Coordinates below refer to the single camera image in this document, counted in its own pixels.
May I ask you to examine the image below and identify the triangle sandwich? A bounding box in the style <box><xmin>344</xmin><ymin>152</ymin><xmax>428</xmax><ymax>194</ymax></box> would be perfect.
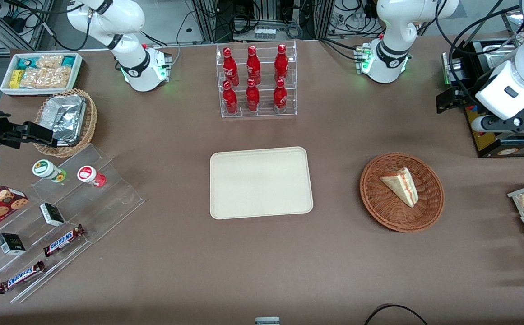
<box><xmin>380</xmin><ymin>167</ymin><xmax>419</xmax><ymax>208</ymax></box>

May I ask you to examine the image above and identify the light wicker basket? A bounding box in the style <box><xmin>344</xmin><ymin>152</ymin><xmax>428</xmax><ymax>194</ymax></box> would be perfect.
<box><xmin>33</xmin><ymin>88</ymin><xmax>98</xmax><ymax>158</ymax></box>

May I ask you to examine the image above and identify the round brown wicker basket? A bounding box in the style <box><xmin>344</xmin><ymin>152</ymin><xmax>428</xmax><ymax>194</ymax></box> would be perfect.
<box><xmin>360</xmin><ymin>153</ymin><xmax>445</xmax><ymax>233</ymax></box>

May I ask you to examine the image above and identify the cream plastic tray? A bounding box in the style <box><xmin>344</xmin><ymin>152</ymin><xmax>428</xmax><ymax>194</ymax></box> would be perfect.
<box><xmin>210</xmin><ymin>146</ymin><xmax>314</xmax><ymax>220</ymax></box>

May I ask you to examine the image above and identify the aluminium foil container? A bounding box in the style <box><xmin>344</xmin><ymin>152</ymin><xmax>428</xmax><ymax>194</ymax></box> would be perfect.
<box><xmin>41</xmin><ymin>95</ymin><xmax>87</xmax><ymax>146</ymax></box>

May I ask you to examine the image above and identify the green lid cup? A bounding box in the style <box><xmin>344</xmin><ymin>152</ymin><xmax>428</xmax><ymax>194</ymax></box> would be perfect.
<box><xmin>32</xmin><ymin>159</ymin><xmax>67</xmax><ymax>183</ymax></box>

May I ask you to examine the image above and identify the white rectangular snack bin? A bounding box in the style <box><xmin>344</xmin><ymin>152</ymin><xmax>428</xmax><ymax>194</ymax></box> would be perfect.
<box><xmin>0</xmin><ymin>52</ymin><xmax>83</xmax><ymax>97</ymax></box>

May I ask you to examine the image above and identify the black hot food case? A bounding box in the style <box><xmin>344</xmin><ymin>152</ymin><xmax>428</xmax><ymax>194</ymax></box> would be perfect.
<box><xmin>441</xmin><ymin>9</ymin><xmax>524</xmax><ymax>158</ymax></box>

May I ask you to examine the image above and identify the large clear cracker bag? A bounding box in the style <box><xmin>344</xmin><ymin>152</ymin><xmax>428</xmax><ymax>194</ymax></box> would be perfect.
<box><xmin>19</xmin><ymin>66</ymin><xmax>73</xmax><ymax>89</ymax></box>

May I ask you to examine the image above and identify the steel food pan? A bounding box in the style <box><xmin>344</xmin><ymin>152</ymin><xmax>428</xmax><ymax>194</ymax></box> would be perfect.
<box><xmin>479</xmin><ymin>41</ymin><xmax>523</xmax><ymax>66</ymax></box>

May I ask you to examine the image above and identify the red lid cup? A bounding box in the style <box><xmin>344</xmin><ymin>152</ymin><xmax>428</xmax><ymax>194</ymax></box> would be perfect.
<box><xmin>77</xmin><ymin>166</ymin><xmax>107</xmax><ymax>188</ymax></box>

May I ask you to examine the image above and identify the small clear cracker bag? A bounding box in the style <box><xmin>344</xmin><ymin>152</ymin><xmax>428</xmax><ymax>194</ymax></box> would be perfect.
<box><xmin>36</xmin><ymin>55</ymin><xmax>64</xmax><ymax>70</ymax></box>

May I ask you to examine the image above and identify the small black box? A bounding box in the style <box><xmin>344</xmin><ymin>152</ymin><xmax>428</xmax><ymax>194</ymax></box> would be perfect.
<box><xmin>0</xmin><ymin>232</ymin><xmax>26</xmax><ymax>256</ymax></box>
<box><xmin>39</xmin><ymin>203</ymin><xmax>65</xmax><ymax>227</ymax></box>

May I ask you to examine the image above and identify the clear acrylic stepped display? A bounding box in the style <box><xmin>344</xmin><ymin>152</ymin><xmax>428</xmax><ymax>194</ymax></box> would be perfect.
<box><xmin>0</xmin><ymin>144</ymin><xmax>146</xmax><ymax>304</ymax></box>

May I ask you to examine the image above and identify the snickers chocolate bar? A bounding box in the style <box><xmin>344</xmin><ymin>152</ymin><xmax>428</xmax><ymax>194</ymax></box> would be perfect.
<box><xmin>0</xmin><ymin>260</ymin><xmax>46</xmax><ymax>295</ymax></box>
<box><xmin>43</xmin><ymin>224</ymin><xmax>86</xmax><ymax>258</ymax></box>

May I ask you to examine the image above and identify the red cola bottle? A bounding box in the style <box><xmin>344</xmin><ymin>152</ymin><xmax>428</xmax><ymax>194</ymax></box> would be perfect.
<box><xmin>223</xmin><ymin>47</ymin><xmax>240</xmax><ymax>87</ymax></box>
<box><xmin>223</xmin><ymin>80</ymin><xmax>238</xmax><ymax>115</ymax></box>
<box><xmin>274</xmin><ymin>44</ymin><xmax>288</xmax><ymax>84</ymax></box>
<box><xmin>273</xmin><ymin>79</ymin><xmax>288</xmax><ymax>113</ymax></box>
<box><xmin>246</xmin><ymin>45</ymin><xmax>261</xmax><ymax>86</ymax></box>
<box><xmin>246</xmin><ymin>79</ymin><xmax>260</xmax><ymax>112</ymax></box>

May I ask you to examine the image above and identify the clear acrylic bottle rack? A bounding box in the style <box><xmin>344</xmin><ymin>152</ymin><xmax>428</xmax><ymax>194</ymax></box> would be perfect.
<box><xmin>216</xmin><ymin>40</ymin><xmax>297</xmax><ymax>119</ymax></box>

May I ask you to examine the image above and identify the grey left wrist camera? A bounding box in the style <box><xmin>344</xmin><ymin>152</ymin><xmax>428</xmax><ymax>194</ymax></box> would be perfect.
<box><xmin>471</xmin><ymin>115</ymin><xmax>499</xmax><ymax>134</ymax></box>

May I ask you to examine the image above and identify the aluminium frame rack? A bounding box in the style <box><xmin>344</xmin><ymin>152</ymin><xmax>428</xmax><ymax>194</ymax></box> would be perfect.
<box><xmin>192</xmin><ymin>0</ymin><xmax>334</xmax><ymax>43</ymax></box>

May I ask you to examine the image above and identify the black floor cable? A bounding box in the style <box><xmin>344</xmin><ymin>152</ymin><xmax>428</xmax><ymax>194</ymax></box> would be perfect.
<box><xmin>363</xmin><ymin>304</ymin><xmax>429</xmax><ymax>325</ymax></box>

